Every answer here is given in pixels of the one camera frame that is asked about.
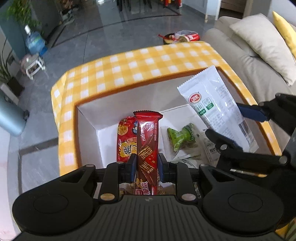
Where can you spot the red noodle snack bag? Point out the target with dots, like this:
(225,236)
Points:
(126,138)

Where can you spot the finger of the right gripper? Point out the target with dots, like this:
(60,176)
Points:
(232,155)
(260,112)

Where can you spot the yellow cushion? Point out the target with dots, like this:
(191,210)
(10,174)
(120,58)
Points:
(286,31)

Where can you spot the snack basket on floor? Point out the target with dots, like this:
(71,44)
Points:
(179,37)

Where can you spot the hanging leafy plant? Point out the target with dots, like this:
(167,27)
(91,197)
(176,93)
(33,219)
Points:
(20,11)

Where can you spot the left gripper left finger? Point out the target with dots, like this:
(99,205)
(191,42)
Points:
(112,176)

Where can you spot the clear hawthorn ball packet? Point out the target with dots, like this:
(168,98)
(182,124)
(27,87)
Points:
(209,148)

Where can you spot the red biscuit stick pack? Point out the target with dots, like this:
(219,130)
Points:
(146,181)

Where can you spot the green raisin snack packet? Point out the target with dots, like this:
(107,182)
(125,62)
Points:
(186,137)

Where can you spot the blue water jug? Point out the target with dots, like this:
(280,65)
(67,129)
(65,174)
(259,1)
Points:
(34,42)

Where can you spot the orange cardboard box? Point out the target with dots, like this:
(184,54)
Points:
(96,119)

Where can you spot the yellow checkered tablecloth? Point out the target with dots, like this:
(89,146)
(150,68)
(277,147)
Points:
(122,71)

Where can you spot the grey sofa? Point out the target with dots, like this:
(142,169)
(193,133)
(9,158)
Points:
(261,80)

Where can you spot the potted green plant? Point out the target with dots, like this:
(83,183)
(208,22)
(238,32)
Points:
(7,77)

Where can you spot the white snack pouch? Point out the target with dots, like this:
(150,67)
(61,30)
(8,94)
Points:
(211,100)

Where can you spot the grey metal trash bin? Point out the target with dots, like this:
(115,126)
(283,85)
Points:
(13,119)

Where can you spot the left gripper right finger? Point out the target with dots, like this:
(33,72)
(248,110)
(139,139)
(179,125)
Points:
(182,176)

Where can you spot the beige cushion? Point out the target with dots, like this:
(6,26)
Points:
(265,40)

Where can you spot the small white stool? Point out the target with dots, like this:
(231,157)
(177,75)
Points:
(31,64)

